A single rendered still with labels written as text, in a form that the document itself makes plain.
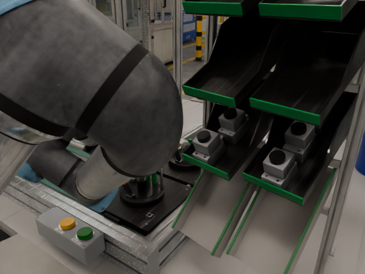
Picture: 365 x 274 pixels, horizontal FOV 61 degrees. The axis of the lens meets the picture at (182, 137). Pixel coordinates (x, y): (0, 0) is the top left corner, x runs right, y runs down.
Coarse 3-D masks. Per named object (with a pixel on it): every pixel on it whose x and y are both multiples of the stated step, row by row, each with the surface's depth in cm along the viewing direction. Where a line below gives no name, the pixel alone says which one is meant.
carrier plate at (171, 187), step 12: (168, 180) 105; (168, 192) 98; (180, 192) 98; (120, 204) 93; (156, 204) 93; (168, 204) 93; (180, 204) 95; (120, 216) 88; (132, 216) 88; (144, 216) 88; (156, 216) 88; (132, 228) 86; (144, 228) 84
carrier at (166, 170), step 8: (184, 144) 127; (176, 160) 111; (184, 160) 113; (168, 168) 112; (176, 168) 111; (184, 168) 110; (192, 168) 110; (200, 168) 112; (168, 176) 108; (176, 176) 107; (184, 176) 107; (192, 176) 107; (184, 184) 105; (192, 184) 103
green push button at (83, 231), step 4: (80, 228) 83; (84, 228) 83; (88, 228) 83; (80, 232) 82; (84, 232) 82; (88, 232) 82; (92, 232) 83; (80, 236) 81; (84, 236) 81; (88, 236) 81
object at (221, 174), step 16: (256, 112) 77; (208, 128) 76; (256, 128) 67; (192, 144) 73; (240, 144) 71; (256, 144) 69; (192, 160) 70; (224, 160) 69; (240, 160) 66; (224, 176) 65
